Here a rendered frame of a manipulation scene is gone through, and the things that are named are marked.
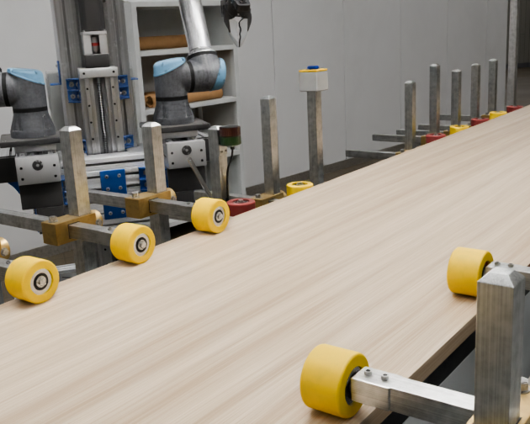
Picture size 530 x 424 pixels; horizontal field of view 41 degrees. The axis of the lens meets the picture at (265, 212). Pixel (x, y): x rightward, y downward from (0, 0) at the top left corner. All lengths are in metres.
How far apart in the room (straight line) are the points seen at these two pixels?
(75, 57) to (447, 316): 1.91
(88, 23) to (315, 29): 4.11
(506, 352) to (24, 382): 0.66
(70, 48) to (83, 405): 1.93
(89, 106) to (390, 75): 5.26
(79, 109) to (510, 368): 2.24
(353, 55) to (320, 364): 6.26
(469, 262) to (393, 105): 6.47
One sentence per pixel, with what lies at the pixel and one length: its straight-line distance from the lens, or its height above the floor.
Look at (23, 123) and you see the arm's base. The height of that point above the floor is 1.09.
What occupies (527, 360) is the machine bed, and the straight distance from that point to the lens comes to 1.67.
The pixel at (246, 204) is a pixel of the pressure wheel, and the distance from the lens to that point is 1.92.
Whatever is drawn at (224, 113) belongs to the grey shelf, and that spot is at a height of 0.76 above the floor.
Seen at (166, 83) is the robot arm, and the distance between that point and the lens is 2.62.
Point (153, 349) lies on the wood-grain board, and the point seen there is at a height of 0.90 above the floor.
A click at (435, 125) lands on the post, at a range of 3.30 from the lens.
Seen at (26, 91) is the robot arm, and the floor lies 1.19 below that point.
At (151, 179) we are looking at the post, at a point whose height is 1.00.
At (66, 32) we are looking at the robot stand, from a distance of 2.77.
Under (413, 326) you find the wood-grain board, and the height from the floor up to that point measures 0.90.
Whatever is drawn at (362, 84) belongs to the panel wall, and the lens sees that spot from 7.17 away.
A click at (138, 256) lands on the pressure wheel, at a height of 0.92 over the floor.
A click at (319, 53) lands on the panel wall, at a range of 6.61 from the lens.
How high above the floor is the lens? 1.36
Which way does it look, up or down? 14 degrees down
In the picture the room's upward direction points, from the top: 3 degrees counter-clockwise
